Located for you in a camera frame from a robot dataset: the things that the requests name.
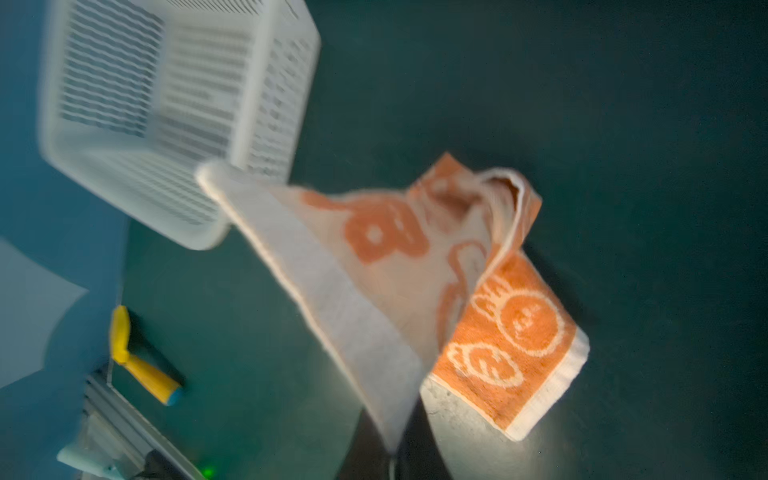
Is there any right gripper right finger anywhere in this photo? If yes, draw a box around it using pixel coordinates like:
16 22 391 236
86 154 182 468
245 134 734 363
395 399 452 480

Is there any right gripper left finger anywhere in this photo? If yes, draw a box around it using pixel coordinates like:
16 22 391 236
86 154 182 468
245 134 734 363
336 413 391 480

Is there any orange white patterned towel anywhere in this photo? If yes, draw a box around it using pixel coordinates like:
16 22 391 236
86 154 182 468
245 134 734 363
196 154 590 450

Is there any white perforated plastic basket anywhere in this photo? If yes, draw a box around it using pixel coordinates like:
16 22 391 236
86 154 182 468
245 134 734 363
38 0 321 250

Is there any yellow plastic scoop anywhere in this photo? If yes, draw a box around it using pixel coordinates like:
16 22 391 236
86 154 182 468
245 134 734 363
109 305 183 406

